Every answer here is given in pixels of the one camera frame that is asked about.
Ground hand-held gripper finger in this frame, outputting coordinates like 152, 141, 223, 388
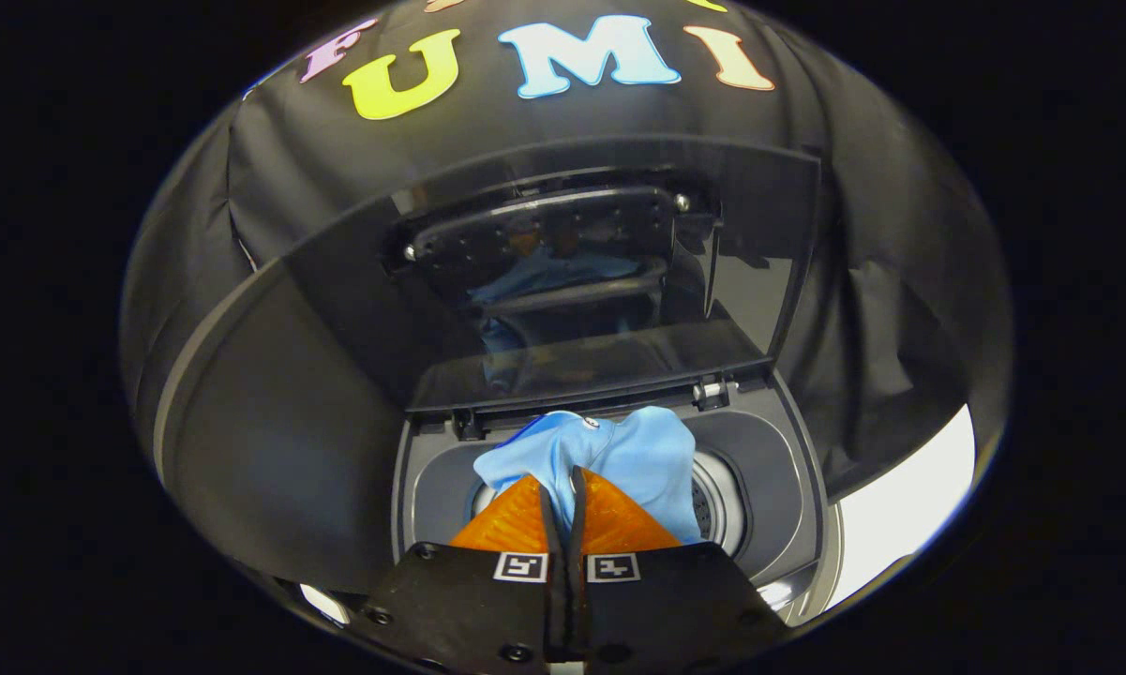
338, 473, 565, 675
567, 466, 793, 675

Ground light blue polo shirt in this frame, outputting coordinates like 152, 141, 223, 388
473, 406, 704, 545

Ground dark glass washing machine lid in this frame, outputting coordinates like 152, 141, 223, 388
263, 136, 824, 415

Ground white board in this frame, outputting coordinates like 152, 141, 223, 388
823, 403, 978, 610

